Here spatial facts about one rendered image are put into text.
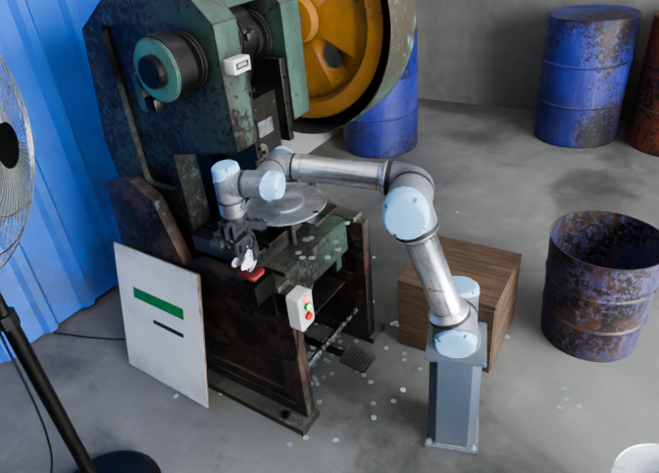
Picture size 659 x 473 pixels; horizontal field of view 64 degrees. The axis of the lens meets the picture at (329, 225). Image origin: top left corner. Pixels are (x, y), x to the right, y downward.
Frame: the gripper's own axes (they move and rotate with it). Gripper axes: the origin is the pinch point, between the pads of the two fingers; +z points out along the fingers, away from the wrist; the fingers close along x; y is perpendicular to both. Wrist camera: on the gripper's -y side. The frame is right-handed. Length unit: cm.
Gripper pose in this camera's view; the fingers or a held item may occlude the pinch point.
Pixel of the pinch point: (250, 266)
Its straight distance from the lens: 162.7
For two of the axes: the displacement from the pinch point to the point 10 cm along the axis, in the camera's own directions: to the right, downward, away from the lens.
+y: -5.4, 4.8, -6.9
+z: 0.9, 8.5, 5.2
